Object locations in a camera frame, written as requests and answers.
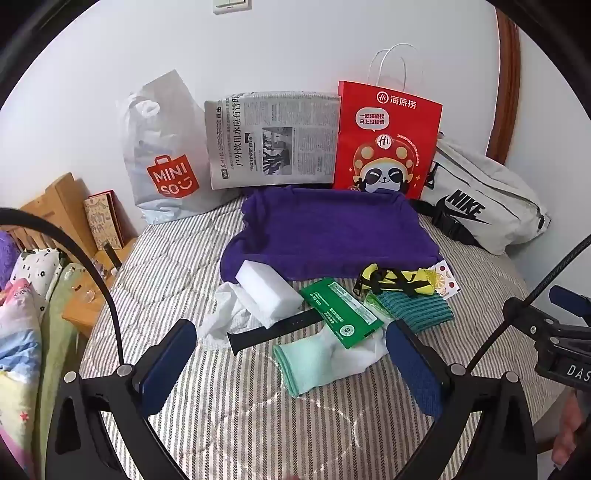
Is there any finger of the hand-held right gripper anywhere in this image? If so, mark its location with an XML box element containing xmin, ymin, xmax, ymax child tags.
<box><xmin>502</xmin><ymin>296</ymin><xmax>561</xmax><ymax>340</ymax></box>
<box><xmin>549</xmin><ymin>285</ymin><xmax>591</xmax><ymax>324</ymax></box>

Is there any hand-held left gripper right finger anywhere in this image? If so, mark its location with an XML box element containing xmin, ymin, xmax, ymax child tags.
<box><xmin>384</xmin><ymin>319</ymin><xmax>539</xmax><ymax>480</ymax></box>

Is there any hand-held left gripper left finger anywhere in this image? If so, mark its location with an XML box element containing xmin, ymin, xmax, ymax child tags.
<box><xmin>46</xmin><ymin>318</ymin><xmax>199</xmax><ymax>480</ymax></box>

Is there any teal ribbed cloth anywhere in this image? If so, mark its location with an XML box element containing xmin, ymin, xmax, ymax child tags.
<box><xmin>376</xmin><ymin>291</ymin><xmax>454</xmax><ymax>334</ymax></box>

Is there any green tissue pack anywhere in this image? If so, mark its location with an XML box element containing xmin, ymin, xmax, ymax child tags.
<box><xmin>364</xmin><ymin>293</ymin><xmax>398</xmax><ymax>324</ymax></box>

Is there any white cloth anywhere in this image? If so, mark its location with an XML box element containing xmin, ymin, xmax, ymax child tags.
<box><xmin>198</xmin><ymin>281</ymin><xmax>264</xmax><ymax>350</ymax></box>

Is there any yellow black mesh pouch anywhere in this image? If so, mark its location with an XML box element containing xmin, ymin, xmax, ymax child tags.
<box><xmin>355</xmin><ymin>263</ymin><xmax>439</xmax><ymax>298</ymax></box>

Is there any fruit print card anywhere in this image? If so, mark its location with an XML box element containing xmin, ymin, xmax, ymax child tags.
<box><xmin>427</xmin><ymin>260</ymin><xmax>464</xmax><ymax>301</ymax></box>

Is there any white mint-cuffed sock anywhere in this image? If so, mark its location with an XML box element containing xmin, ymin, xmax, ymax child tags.
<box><xmin>272</xmin><ymin>323</ymin><xmax>389</xmax><ymax>397</ymax></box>

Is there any green packet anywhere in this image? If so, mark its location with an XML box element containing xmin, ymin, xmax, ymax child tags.
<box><xmin>299</xmin><ymin>277</ymin><xmax>385</xmax><ymax>350</ymax></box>

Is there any black watch strap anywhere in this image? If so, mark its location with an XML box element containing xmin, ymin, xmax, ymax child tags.
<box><xmin>227</xmin><ymin>309</ymin><xmax>321</xmax><ymax>355</ymax></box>

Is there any white foam sponge block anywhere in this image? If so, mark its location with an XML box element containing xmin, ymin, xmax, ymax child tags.
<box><xmin>235</xmin><ymin>260</ymin><xmax>303</xmax><ymax>329</ymax></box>

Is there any purple towel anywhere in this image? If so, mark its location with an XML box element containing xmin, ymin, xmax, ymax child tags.
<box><xmin>221</xmin><ymin>185</ymin><xmax>441</xmax><ymax>283</ymax></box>

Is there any person's right hand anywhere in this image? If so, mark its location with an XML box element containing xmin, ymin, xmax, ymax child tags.
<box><xmin>551</xmin><ymin>392</ymin><xmax>591</xmax><ymax>464</ymax></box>

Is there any wooden nightstand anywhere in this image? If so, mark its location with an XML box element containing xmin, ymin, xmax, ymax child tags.
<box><xmin>62</xmin><ymin>231</ymin><xmax>139</xmax><ymax>337</ymax></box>

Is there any light green cloth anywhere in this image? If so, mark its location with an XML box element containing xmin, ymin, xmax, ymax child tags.
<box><xmin>41</xmin><ymin>263</ymin><xmax>93</xmax><ymax>416</ymax></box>

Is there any striped bedsheet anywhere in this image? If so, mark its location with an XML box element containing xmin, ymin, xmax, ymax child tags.
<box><xmin>76</xmin><ymin>185</ymin><xmax>568</xmax><ymax>480</ymax></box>

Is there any white waist bag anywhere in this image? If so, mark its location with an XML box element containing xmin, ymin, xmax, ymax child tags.
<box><xmin>416</xmin><ymin>131</ymin><xmax>552</xmax><ymax>256</ymax></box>

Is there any brown patterned book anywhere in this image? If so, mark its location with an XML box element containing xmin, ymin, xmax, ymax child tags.
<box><xmin>84</xmin><ymin>190</ymin><xmax>125</xmax><ymax>250</ymax></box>

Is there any white floral pillow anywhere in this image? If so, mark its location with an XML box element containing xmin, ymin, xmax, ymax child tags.
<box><xmin>11</xmin><ymin>249</ymin><xmax>63</xmax><ymax>296</ymax></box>

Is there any wooden headboard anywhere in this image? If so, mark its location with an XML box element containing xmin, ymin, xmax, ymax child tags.
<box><xmin>21</xmin><ymin>173</ymin><xmax>93</xmax><ymax>259</ymax></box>

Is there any purple plush cloth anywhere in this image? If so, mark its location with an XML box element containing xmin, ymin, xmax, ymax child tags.
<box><xmin>0</xmin><ymin>231</ymin><xmax>19</xmax><ymax>278</ymax></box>

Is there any white plastic shopping bag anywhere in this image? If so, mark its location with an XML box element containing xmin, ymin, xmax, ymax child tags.
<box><xmin>121</xmin><ymin>70</ymin><xmax>241</xmax><ymax>225</ymax></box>

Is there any red paper carrier bag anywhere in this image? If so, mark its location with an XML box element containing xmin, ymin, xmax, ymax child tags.
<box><xmin>333</xmin><ymin>44</ymin><xmax>443</xmax><ymax>200</ymax></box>

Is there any folded newspaper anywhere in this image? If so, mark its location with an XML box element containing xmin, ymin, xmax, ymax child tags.
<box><xmin>204</xmin><ymin>91</ymin><xmax>342</xmax><ymax>190</ymax></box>

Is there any wooden door frame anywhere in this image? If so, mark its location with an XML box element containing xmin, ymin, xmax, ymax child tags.
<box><xmin>487</xmin><ymin>9</ymin><xmax>522</xmax><ymax>164</ymax></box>

